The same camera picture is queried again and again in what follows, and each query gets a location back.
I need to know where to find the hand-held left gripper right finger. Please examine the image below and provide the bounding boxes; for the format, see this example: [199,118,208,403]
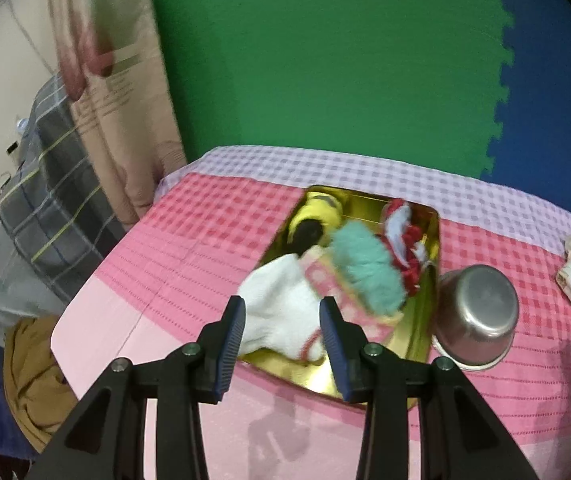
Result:
[318,296,541,480]

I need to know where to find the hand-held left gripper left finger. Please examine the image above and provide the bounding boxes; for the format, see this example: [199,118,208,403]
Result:
[26,295,247,480]

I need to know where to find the red tin box gold inside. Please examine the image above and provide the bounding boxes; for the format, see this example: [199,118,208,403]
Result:
[238,186,441,408]

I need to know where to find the white sock with red trim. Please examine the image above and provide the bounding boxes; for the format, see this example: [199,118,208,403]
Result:
[237,255,326,361]

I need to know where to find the pink green dotted towel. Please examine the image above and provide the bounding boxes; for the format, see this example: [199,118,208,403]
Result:
[300,247,403,348]

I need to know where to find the teal fuzzy cloth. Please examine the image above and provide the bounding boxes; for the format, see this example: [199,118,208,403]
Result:
[329,222,407,316]

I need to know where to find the red white frilly garment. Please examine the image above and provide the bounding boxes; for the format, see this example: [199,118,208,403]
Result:
[380,199,436,293]

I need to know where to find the yellow sock with grey stripes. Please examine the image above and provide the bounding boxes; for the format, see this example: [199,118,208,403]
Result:
[285,191,343,253]

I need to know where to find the pink checked tablecloth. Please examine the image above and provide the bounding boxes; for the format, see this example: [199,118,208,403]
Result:
[50,146,571,480]

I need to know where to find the stainless steel bowl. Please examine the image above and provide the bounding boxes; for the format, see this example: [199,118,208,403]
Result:
[430,265,520,372]

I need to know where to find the mustard brown cloth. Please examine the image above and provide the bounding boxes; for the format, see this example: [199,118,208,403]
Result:
[3,316,79,453]

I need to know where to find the light grey bedsheet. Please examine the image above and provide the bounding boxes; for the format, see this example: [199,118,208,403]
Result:
[0,220,71,346]

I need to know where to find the beige printed curtain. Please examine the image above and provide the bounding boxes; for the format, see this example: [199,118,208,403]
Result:
[46,0,189,226]

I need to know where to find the grey plaid blanket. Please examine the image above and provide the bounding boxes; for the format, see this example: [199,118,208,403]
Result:
[0,72,126,291]

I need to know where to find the blue foam mat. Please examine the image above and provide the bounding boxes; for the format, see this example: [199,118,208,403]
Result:
[480,0,571,231]

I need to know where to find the green foam mat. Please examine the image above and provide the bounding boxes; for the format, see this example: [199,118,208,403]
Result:
[146,0,519,181]

